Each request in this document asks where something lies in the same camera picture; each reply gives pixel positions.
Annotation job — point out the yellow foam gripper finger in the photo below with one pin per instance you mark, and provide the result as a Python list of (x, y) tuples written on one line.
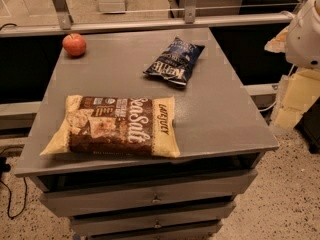
[(302, 92)]

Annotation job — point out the red apple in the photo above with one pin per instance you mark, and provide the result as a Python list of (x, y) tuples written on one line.
[(74, 44)]

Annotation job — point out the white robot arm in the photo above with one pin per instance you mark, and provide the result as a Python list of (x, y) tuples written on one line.
[(300, 42)]

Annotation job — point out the blue Kettle chips bag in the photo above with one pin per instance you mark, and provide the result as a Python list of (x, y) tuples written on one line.
[(176, 63)]

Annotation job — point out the grey drawer cabinet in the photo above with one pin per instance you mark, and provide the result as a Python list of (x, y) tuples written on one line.
[(219, 132)]

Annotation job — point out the brown Sea Salt cracker bag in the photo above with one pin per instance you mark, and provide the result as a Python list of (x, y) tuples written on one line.
[(108, 125)]

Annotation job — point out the metal railing frame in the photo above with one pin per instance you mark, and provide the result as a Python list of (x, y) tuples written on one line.
[(56, 17)]

